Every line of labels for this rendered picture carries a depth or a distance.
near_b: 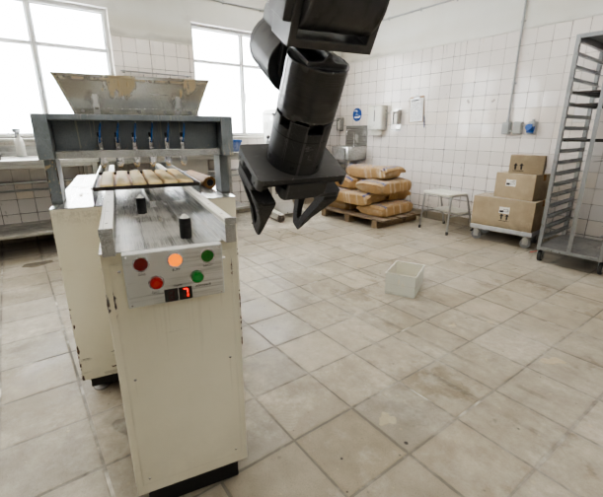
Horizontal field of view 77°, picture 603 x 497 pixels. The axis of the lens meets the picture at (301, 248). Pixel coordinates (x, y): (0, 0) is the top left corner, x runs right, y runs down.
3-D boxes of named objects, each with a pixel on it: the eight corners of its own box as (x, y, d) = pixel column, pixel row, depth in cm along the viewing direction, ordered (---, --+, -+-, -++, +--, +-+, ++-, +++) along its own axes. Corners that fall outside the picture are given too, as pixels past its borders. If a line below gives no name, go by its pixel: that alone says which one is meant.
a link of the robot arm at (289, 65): (305, 56, 30) (365, 62, 32) (273, 25, 34) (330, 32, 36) (287, 136, 34) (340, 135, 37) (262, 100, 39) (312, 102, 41)
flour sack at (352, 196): (326, 199, 513) (326, 186, 508) (347, 196, 540) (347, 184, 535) (367, 207, 461) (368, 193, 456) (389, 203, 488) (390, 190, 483)
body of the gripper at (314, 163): (236, 159, 41) (244, 93, 36) (318, 155, 46) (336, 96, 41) (256, 196, 38) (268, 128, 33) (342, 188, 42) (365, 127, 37)
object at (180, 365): (131, 386, 176) (102, 190, 150) (206, 367, 190) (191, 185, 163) (140, 520, 115) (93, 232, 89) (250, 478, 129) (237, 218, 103)
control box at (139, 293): (128, 304, 97) (120, 251, 93) (222, 288, 107) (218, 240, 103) (128, 310, 94) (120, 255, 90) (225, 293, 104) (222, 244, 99)
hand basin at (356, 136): (383, 182, 567) (388, 105, 535) (364, 184, 545) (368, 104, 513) (338, 177, 643) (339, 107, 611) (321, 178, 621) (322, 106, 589)
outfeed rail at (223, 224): (155, 172, 273) (154, 162, 271) (160, 172, 275) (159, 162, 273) (226, 244, 100) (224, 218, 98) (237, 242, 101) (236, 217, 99)
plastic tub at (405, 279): (414, 299, 266) (416, 277, 262) (383, 293, 276) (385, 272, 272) (422, 284, 292) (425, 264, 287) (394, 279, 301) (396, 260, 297)
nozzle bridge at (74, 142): (58, 196, 171) (43, 115, 161) (219, 186, 200) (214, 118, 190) (47, 209, 143) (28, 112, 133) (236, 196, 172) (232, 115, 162)
